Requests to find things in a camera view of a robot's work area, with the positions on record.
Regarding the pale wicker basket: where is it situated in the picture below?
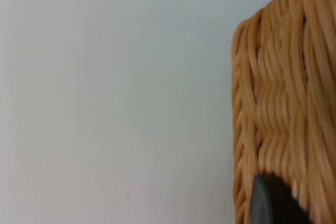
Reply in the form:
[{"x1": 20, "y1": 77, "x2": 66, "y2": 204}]
[{"x1": 230, "y1": 0, "x2": 336, "y2": 224}]

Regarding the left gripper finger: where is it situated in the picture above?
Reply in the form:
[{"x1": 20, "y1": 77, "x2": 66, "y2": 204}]
[{"x1": 249, "y1": 172, "x2": 313, "y2": 224}]

